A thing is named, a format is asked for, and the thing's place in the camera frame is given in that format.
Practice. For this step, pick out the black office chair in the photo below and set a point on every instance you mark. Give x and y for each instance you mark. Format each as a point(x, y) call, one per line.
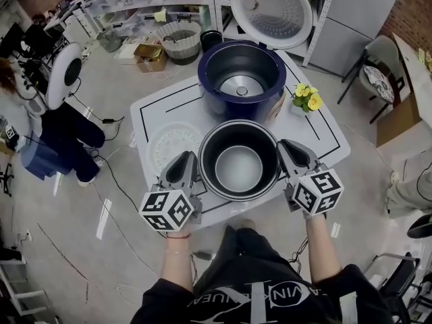
point(401, 275)

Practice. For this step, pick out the black power adapter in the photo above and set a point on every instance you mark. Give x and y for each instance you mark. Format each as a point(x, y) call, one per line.
point(108, 121)

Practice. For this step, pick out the white metal shelf unit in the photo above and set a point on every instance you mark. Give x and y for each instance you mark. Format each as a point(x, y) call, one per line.
point(216, 5)

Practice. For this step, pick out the pale flowers in white vase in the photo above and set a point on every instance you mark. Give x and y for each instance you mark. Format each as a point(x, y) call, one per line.
point(426, 59)

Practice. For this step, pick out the blue plastic stool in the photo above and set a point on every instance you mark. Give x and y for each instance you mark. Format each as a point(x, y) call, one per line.
point(44, 157)

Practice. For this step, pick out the white perforated steamer tray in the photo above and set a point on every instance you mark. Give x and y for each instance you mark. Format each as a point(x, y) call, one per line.
point(175, 140)

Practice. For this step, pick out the person's black trousers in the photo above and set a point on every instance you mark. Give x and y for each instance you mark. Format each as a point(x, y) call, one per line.
point(249, 255)

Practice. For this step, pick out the open cardboard box gold contents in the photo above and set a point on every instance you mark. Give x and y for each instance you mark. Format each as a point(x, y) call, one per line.
point(150, 57)

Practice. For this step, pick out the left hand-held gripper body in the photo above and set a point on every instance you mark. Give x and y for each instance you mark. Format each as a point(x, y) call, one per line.
point(165, 208)

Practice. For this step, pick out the white metal rack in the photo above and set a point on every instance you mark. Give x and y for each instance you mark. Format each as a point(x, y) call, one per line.
point(30, 293)

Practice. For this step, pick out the black round bin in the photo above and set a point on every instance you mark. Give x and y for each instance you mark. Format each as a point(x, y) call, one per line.
point(211, 40)

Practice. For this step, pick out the yellow potted flower plant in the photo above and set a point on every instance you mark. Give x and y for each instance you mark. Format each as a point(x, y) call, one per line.
point(308, 96)

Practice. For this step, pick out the grey chair black legs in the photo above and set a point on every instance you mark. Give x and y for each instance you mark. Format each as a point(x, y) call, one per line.
point(381, 49)

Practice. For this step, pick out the person's left forearm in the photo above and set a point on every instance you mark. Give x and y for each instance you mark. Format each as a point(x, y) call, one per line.
point(179, 265)

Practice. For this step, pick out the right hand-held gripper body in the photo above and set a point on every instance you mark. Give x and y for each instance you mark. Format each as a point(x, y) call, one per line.
point(317, 191)

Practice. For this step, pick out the pale yellow foam piece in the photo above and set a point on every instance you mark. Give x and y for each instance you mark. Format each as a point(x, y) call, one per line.
point(160, 15)

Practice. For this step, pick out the large cardboard box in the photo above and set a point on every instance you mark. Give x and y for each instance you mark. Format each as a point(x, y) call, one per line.
point(398, 123)

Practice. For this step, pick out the blue rice cooker white lid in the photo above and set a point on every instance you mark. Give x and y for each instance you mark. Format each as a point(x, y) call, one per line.
point(236, 106)

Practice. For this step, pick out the patterned seat cushion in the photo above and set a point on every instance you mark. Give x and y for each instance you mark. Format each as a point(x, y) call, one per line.
point(378, 83)

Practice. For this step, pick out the flat white box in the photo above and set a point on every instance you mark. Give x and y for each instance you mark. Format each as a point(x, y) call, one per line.
point(128, 51)

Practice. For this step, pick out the white oval device black disc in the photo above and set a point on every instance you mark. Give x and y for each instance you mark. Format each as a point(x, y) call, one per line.
point(64, 73)

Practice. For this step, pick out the pale side table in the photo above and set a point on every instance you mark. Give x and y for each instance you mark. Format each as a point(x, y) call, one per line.
point(415, 86)

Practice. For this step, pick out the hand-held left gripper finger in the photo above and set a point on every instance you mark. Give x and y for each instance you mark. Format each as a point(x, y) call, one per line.
point(193, 170)
point(179, 167)

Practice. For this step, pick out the white floor tape strip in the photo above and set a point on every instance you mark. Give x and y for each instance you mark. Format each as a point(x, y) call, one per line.
point(104, 218)

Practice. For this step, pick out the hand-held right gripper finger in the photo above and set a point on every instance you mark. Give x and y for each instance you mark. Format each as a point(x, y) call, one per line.
point(287, 162)
point(302, 154)

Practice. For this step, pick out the dark metal pot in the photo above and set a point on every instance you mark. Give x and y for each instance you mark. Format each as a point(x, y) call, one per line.
point(236, 167)

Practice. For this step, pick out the white scalloped basket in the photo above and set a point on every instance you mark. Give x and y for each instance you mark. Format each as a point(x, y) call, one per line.
point(179, 42)

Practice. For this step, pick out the person's black printed t-shirt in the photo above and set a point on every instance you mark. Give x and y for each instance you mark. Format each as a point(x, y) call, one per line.
point(263, 305)

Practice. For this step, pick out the white refrigerator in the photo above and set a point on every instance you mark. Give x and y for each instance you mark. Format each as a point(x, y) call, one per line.
point(354, 12)

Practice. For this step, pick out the person's right forearm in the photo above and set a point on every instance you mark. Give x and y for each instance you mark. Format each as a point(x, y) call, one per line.
point(324, 248)

